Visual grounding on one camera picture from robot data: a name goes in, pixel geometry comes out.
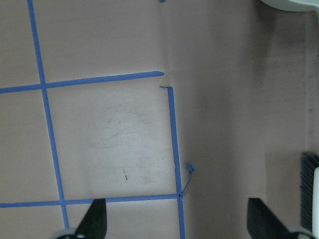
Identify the pale green hand brush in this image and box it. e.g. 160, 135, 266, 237
300, 151, 319, 232

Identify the pale green plastic dustpan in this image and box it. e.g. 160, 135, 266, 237
261, 0, 319, 14

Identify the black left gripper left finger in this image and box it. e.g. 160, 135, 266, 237
74, 199, 107, 239

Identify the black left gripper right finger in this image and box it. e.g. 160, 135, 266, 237
247, 198, 294, 239

